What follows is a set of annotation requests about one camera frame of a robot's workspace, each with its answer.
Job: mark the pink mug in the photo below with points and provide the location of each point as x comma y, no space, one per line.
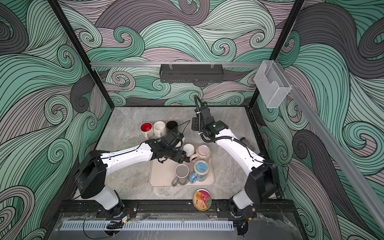
203,152

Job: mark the aluminium rail back wall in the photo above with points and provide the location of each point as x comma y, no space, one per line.
139,64

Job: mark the aluminium rail right wall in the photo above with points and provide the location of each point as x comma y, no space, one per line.
364,190

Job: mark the aluminium rail wall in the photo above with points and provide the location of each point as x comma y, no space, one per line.
364,190
139,64

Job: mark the white slotted cable duct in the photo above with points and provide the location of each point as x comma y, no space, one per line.
150,226

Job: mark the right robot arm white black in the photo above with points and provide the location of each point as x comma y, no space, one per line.
262,176

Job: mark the grey mug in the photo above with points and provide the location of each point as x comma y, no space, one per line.
182,175

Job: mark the white ribbed mug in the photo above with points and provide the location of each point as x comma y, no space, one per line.
160,129

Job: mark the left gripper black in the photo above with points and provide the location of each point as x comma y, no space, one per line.
180,156

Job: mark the black wall basket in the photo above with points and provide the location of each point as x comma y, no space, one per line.
195,73

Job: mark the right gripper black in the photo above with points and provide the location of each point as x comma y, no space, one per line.
196,120

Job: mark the beige plastic tray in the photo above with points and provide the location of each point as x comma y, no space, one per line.
162,174

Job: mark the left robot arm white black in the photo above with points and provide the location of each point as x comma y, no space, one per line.
91,173

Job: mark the round colourful tin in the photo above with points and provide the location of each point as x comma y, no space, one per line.
202,200

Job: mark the black mug white base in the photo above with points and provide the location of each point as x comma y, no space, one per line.
190,150

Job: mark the clear acrylic wall holder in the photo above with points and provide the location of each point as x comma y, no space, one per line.
273,83

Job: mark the cream mug red inside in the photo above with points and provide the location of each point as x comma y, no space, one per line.
147,130

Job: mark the blue mug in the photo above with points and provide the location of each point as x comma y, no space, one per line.
201,170

